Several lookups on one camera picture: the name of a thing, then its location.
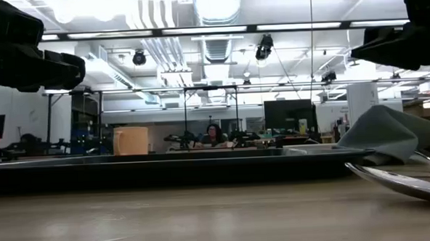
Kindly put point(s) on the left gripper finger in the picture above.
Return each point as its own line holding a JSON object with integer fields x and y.
{"x": 64, "y": 70}

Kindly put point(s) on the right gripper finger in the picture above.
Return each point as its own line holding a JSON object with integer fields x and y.
{"x": 386, "y": 47}

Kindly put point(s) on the grey cloth napkin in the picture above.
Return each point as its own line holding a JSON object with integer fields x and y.
{"x": 383, "y": 135}

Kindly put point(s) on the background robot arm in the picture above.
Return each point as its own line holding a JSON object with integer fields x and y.
{"x": 243, "y": 136}
{"x": 183, "y": 140}

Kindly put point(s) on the black plastic serving tray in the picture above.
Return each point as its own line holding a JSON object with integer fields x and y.
{"x": 166, "y": 173}

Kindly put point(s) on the black shelf rack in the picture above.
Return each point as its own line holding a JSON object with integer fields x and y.
{"x": 86, "y": 119}

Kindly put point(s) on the white pillar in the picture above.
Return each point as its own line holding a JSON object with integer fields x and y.
{"x": 361, "y": 99}

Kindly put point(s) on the overhead light bar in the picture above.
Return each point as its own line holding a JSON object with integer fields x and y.
{"x": 156, "y": 32}

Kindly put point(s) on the yellow bottle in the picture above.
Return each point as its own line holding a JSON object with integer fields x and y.
{"x": 302, "y": 127}

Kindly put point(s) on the black monitor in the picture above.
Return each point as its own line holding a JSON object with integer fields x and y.
{"x": 287, "y": 117}

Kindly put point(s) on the seated person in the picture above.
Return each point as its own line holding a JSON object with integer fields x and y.
{"x": 212, "y": 135}

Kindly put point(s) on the black hanging camera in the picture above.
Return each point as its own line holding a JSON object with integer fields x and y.
{"x": 263, "y": 49}
{"x": 139, "y": 57}
{"x": 328, "y": 77}

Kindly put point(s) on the black background station frame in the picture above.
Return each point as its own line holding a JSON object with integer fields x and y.
{"x": 210, "y": 88}

